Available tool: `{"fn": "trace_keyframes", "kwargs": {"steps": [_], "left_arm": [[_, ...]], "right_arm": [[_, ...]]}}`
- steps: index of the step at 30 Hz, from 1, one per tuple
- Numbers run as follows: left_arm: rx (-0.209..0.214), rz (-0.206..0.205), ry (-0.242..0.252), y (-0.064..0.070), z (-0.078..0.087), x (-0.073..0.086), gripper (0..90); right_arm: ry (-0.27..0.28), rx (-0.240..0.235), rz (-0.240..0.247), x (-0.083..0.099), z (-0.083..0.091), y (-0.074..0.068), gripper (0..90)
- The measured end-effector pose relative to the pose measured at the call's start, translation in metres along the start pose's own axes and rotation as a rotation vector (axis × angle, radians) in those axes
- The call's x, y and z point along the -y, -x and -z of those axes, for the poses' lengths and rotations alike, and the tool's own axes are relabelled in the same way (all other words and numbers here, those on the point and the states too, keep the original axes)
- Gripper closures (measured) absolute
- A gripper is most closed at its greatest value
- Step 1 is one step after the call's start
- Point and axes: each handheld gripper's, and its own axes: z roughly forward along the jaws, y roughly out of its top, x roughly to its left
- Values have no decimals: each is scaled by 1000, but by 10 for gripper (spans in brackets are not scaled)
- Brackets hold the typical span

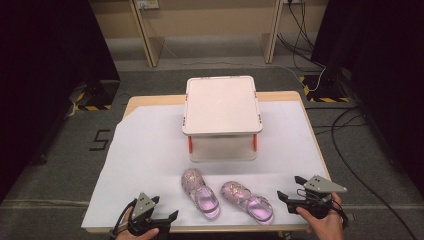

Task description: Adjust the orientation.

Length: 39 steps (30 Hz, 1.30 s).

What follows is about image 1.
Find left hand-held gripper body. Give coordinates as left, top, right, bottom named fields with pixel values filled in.
left=127, top=192, right=172, bottom=237

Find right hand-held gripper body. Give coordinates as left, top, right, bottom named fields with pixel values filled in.
left=287, top=174, right=348, bottom=220

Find pink child sandal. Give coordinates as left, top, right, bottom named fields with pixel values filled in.
left=180, top=168, right=222, bottom=221
left=220, top=180, right=275, bottom=226

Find white storage box with lid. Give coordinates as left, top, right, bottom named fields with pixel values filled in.
left=181, top=75, right=264, bottom=163

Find person's left hand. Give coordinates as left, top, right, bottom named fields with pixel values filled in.
left=114, top=207, right=161, bottom=240

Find person's right hand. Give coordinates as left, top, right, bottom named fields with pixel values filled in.
left=295, top=192, right=345, bottom=240

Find white table sheet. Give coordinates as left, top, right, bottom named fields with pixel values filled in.
left=80, top=100, right=329, bottom=229

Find black stand base striped tape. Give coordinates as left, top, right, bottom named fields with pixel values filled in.
left=67, top=79, right=122, bottom=113
left=298, top=73, right=352, bottom=104

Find wooden table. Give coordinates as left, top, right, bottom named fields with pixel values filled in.
left=83, top=90, right=333, bottom=234

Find black curtain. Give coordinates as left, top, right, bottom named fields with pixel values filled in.
left=310, top=0, right=424, bottom=198
left=0, top=0, right=121, bottom=203

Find beige desk leg panel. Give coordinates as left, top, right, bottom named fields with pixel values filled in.
left=129, top=0, right=166, bottom=69
left=259, top=0, right=285, bottom=65

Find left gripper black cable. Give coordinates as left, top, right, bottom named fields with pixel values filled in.
left=109, top=198, right=138, bottom=240

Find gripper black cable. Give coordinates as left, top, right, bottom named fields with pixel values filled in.
left=328, top=198, right=350, bottom=230
left=109, top=198, right=138, bottom=240

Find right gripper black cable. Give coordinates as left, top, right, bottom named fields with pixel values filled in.
left=328, top=198, right=350, bottom=230

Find thick black floor cable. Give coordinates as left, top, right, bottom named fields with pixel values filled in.
left=330, top=105, right=418, bottom=240

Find thin black floor cables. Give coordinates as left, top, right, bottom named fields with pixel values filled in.
left=305, top=105, right=368, bottom=136

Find white floor cable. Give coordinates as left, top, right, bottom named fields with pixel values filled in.
left=142, top=6, right=327, bottom=93

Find black hanging cable bundle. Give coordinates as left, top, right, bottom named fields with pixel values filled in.
left=276, top=0, right=327, bottom=72

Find white wall power outlet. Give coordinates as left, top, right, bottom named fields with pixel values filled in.
left=135, top=0, right=161, bottom=10

